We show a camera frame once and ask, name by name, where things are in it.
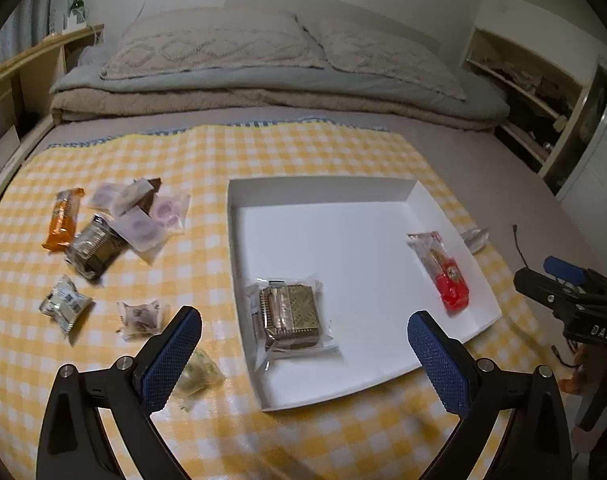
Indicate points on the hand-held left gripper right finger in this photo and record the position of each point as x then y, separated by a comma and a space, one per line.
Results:
436, 360

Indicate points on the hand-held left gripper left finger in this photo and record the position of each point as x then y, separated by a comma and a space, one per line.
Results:
173, 355

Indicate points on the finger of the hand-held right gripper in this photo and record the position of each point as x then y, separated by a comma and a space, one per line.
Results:
538, 285
563, 267

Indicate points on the pale green candy packet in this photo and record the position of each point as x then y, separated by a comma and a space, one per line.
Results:
201, 372

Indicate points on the white and brown candy packet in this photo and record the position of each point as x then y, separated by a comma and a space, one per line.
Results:
141, 317

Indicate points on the red snack packet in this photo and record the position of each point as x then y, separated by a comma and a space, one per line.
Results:
451, 285

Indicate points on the white and blue candy packet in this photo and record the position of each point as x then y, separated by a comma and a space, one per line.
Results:
65, 302

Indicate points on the gold foil snack packet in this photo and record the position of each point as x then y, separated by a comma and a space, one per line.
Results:
293, 310

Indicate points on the dark silver snack packet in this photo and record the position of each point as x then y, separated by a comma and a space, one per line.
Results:
90, 250

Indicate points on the white cardboard box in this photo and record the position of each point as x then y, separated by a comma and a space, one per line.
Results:
343, 240

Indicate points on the brown chocolate bar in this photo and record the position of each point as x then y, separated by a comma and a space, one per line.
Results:
156, 184

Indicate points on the orange snack bar packet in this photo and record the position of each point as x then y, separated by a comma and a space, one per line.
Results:
62, 220

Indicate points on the person's right hand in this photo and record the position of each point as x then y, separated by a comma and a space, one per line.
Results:
572, 382

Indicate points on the crumpled silver wrapper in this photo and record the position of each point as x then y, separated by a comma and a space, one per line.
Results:
476, 237

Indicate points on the white open shelf unit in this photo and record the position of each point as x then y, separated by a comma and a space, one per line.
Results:
573, 110

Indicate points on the yellow checkered cloth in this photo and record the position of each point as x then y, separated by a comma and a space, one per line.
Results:
308, 155

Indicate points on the beige folded blanket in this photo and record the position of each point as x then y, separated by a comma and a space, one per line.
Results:
233, 105

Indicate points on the beige knitted pillow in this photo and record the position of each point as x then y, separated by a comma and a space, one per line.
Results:
208, 45
383, 55

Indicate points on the grey folded blanket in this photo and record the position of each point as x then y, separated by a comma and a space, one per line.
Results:
258, 82

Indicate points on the wooden bedside shelf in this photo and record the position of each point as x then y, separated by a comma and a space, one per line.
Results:
33, 47

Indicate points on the small white stand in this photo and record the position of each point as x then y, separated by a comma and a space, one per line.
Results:
75, 22

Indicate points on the green bottle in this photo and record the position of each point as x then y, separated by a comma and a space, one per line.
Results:
76, 0

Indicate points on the grey curtain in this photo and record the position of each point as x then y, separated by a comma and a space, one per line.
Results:
28, 15

